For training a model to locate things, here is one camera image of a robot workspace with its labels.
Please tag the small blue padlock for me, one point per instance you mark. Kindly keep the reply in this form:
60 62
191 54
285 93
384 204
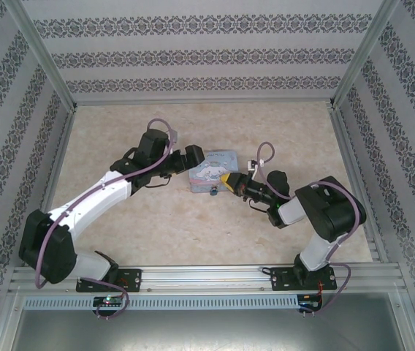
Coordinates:
214 190

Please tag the blue cartoon tin box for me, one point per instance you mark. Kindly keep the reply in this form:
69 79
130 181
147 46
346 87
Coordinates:
213 166

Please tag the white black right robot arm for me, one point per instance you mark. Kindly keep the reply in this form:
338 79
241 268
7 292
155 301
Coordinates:
324 212

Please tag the right controller board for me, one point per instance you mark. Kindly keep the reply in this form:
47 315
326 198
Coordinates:
308 303

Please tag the controller board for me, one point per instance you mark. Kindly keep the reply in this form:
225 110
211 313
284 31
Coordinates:
308 303
109 301

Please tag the grey sheet metal panel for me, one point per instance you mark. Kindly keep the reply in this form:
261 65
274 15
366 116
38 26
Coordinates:
207 332

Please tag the left controller board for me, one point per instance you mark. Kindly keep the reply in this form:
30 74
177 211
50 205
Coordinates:
109 301

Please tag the aluminium table side rail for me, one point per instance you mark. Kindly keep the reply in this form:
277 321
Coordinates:
50 190
353 164

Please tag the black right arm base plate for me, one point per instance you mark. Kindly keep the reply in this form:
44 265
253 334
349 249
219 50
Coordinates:
278 279

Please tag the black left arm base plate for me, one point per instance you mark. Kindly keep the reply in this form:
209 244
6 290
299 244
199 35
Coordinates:
132 279

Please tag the aluminium frame corner post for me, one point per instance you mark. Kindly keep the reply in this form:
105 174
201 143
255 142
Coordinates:
366 55
43 55

